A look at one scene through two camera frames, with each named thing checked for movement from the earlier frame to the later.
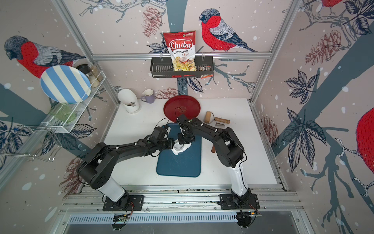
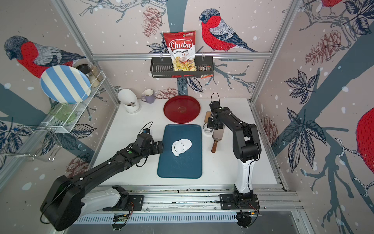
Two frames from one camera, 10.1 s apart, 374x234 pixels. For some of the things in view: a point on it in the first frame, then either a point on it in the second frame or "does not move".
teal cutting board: [187, 164] does not move
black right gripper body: [183, 139] -> [212, 125]
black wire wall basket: [162, 68] does not move
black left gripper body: [166, 144] -> [153, 148]
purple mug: [149, 96] does not move
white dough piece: [178, 148] does not move
